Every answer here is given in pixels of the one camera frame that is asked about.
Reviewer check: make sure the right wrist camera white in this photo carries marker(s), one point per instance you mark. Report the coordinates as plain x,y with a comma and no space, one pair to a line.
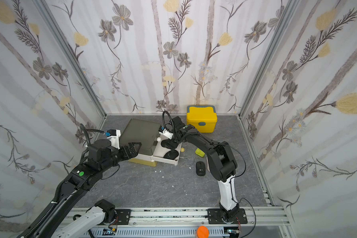
164,132

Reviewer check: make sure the black computer mouse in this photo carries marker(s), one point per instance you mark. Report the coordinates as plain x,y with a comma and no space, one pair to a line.
200,169
171,155

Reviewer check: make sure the aluminium frame corner post left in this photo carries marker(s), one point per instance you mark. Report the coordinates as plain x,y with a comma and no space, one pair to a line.
68,52

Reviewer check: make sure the white drawer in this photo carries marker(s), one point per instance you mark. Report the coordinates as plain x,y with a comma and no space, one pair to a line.
160,151

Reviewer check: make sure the aluminium frame corner post right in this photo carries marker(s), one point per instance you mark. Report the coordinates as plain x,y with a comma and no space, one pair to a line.
269,53

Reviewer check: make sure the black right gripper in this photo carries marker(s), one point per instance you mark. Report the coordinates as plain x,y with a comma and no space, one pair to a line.
171,143

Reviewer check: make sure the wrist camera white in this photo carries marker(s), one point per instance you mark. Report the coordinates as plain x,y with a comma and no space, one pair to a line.
114,137
164,132

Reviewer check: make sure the orange round cap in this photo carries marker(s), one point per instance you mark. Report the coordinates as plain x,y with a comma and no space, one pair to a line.
202,232

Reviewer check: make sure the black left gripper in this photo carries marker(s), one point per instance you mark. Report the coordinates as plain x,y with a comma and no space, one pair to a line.
134,153

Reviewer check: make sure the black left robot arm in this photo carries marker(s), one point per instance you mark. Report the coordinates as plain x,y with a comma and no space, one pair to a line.
68,192

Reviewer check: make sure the aluminium frame corner post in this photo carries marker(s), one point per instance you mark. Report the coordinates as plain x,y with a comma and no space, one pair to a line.
68,52
269,53

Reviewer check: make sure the yellow storage box grey latch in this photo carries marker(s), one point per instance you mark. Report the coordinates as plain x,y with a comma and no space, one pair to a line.
202,117

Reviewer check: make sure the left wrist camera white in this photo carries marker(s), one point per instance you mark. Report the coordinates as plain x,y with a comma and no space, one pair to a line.
114,137

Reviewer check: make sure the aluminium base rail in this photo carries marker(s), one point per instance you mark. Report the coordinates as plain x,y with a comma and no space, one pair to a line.
250,222

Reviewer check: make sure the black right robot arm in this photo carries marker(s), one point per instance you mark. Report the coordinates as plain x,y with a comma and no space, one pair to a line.
221,161

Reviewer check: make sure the small yellow-green block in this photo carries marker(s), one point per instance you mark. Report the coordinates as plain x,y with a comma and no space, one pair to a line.
199,153

